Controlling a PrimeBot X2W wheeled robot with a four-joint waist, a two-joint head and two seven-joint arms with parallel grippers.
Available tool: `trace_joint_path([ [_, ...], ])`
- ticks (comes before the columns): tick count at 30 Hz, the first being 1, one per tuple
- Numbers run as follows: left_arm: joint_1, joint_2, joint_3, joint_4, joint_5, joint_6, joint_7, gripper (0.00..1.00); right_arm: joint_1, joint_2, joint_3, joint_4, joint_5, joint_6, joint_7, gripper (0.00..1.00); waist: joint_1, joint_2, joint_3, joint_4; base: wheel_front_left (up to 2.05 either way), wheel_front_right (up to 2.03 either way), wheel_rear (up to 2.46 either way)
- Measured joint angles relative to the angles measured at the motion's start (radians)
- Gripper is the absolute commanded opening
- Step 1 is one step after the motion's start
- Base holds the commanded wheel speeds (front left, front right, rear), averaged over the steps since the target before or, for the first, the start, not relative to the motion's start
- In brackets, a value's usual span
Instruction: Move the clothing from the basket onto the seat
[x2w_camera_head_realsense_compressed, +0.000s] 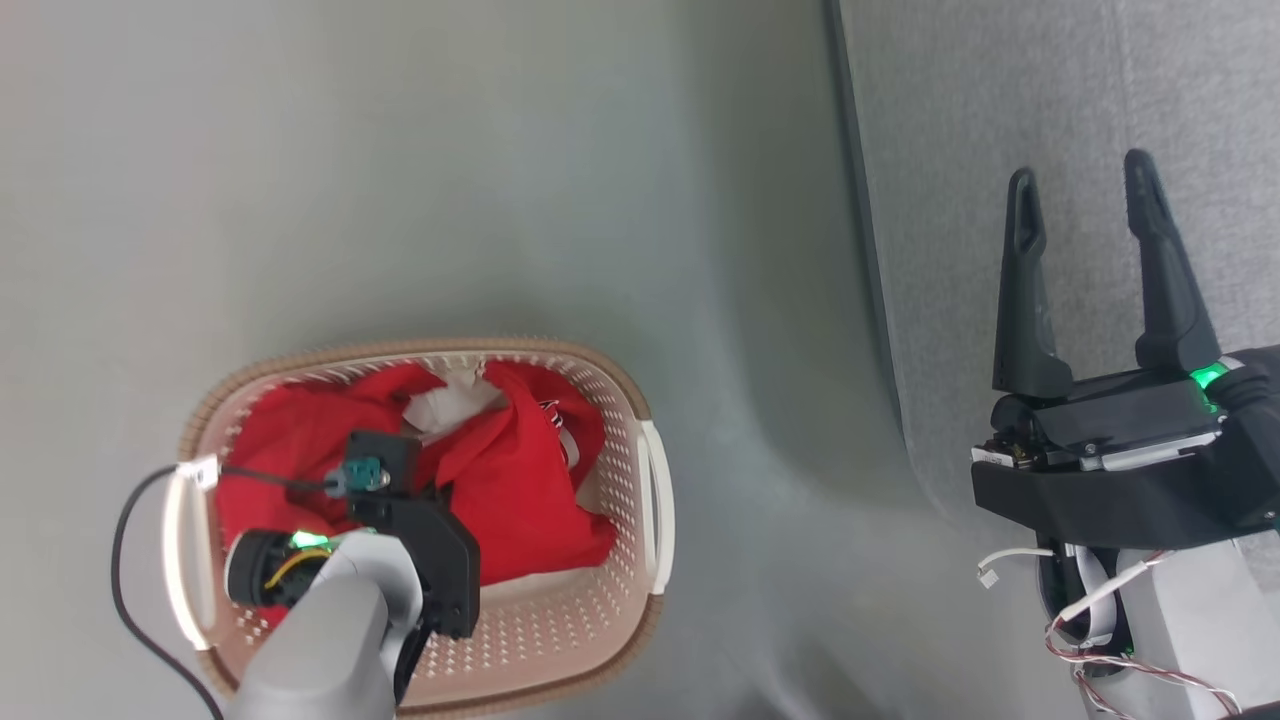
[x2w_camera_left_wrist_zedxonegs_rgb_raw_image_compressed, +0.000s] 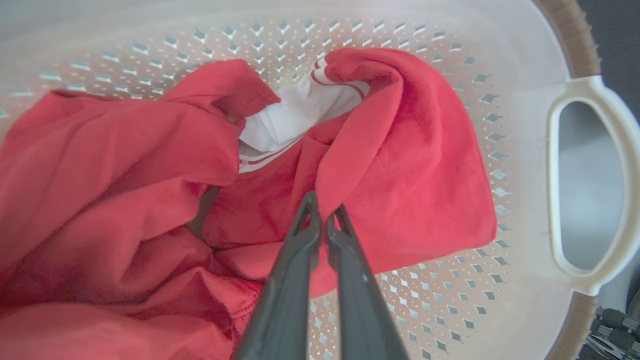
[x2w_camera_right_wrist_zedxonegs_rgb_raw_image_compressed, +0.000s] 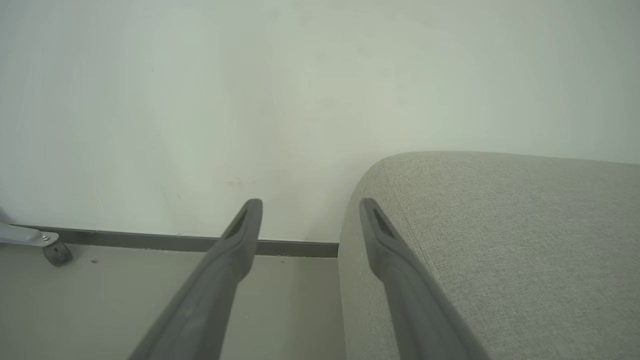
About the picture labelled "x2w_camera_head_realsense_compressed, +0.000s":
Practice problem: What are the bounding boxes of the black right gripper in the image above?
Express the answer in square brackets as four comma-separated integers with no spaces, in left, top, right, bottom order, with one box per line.
[970,150,1280,551]

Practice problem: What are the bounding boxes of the thin black cable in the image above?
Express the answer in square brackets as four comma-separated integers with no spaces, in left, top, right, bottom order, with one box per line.
[111,464,336,720]

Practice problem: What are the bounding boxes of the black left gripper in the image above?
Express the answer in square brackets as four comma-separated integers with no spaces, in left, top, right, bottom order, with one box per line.
[225,487,481,641]

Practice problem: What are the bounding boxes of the red white twisted wires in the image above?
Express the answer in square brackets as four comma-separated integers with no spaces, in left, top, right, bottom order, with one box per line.
[1044,550,1243,720]

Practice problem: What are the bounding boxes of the red and white garment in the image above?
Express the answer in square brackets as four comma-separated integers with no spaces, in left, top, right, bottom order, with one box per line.
[215,360,618,631]

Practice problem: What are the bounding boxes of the beige perforated laundry basket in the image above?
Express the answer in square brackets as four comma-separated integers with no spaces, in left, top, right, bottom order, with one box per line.
[160,337,676,719]

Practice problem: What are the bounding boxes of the white cable with plug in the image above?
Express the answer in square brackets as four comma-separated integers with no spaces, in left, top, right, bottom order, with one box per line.
[977,545,1057,591]

